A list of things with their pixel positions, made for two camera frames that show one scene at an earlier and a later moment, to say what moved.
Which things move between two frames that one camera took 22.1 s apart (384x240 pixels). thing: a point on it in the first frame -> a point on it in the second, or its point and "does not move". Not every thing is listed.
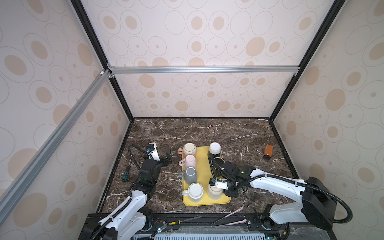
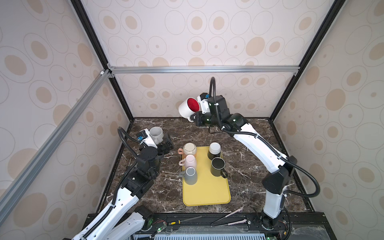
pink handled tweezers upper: (238, 210) does not move
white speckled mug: (214, 192) -> (157, 133)
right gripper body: (231, 192) -> (207, 119)
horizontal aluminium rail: (203, 69) does not move
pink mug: (189, 161) does not move
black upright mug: (217, 163) does not move
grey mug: (190, 174) does not move
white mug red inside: (195, 192) -> (188, 107)
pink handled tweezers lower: (244, 220) does not move
